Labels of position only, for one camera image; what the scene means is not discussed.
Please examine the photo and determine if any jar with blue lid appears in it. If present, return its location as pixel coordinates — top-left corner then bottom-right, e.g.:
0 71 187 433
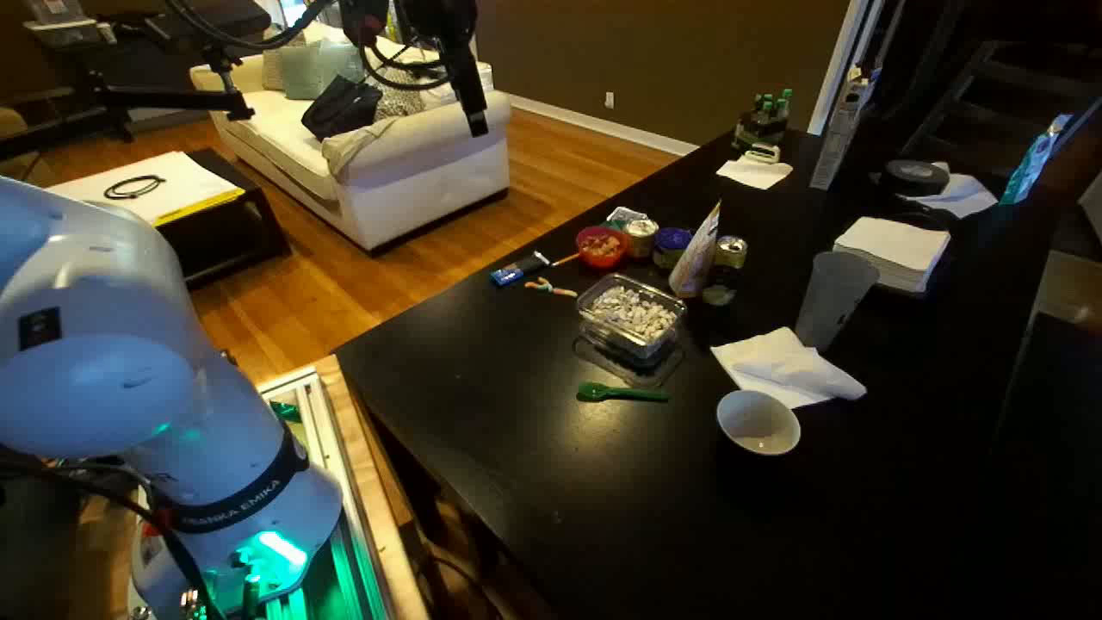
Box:
650 225 697 273

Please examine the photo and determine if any translucent grey plastic cup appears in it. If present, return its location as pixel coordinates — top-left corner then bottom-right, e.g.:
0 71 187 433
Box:
792 249 883 351

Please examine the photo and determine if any blue snack bar wrapper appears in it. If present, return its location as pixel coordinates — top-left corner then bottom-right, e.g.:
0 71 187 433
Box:
489 261 543 290

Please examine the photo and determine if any pale green pillow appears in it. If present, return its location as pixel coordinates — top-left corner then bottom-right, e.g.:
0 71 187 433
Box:
257 24 367 101

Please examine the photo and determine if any clear rectangular plastic container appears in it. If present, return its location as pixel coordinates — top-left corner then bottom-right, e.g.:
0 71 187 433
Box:
572 267 689 371

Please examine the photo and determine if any crumpled white napkin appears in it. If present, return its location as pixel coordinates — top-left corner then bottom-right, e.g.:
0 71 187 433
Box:
707 325 871 414

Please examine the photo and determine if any flat white paper napkin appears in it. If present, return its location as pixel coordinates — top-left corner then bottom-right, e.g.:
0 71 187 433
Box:
716 147 797 193

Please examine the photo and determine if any black coffee table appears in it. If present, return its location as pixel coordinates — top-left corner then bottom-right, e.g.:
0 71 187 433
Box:
44 143 294 290

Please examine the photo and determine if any white book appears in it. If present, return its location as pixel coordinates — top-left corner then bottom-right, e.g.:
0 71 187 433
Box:
44 147 247 232

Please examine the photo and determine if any white plastic bottle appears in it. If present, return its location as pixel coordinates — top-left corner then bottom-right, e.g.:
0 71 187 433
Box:
666 201 727 304

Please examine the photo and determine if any small green gold can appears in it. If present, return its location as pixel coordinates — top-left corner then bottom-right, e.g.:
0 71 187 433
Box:
713 232 752 276

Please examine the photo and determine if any white napkin under disc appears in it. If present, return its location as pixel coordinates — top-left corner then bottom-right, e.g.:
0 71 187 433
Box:
899 168 1001 221

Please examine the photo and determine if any black tripod stand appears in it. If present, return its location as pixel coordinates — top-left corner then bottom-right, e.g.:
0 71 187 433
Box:
0 0 273 150

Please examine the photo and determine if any black bag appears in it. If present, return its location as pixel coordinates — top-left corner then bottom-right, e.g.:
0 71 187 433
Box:
300 71 387 143

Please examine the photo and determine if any black ring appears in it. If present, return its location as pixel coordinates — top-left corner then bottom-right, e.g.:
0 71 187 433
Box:
100 173 169 202

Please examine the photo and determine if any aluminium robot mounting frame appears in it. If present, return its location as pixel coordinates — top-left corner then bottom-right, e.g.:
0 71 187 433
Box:
254 363 400 620

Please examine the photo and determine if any stack of white napkins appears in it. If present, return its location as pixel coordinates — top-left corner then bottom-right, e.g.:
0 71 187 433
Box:
830 212 955 295

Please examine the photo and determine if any white round bowl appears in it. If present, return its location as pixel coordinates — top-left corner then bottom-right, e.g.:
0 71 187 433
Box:
713 384 807 462

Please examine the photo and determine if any pale seeds pile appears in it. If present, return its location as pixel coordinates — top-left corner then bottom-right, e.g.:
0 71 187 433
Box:
586 281 681 349

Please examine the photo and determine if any dark wooden staircase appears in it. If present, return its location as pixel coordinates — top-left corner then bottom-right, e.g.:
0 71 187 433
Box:
906 32 1102 166

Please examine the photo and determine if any green plastic spoon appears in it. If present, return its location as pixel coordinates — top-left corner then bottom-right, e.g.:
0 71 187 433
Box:
575 382 672 406

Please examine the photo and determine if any red round bowl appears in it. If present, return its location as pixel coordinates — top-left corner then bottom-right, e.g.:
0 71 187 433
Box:
572 225 629 276

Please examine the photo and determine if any black round disc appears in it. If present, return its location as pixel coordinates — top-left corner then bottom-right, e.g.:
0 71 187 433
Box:
883 154 955 195

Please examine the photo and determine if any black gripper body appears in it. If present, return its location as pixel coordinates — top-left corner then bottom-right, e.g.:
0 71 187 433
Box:
393 0 480 62

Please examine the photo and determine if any green bottles pack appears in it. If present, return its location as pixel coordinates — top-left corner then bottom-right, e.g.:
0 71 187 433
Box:
734 86 800 150

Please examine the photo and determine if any white sofa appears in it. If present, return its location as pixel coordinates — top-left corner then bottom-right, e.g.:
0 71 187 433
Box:
187 22 513 255

